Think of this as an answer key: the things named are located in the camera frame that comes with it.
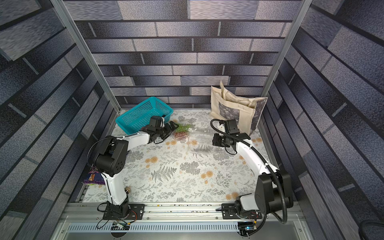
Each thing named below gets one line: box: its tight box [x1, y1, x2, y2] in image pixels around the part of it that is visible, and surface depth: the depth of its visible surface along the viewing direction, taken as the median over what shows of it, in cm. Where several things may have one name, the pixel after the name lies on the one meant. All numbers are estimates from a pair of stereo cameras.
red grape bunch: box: [173, 131, 188, 143], surface depth 102 cm
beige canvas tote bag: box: [210, 80, 268, 136], surface depth 94 cm
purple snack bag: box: [83, 166, 106, 185], surface depth 83 cm
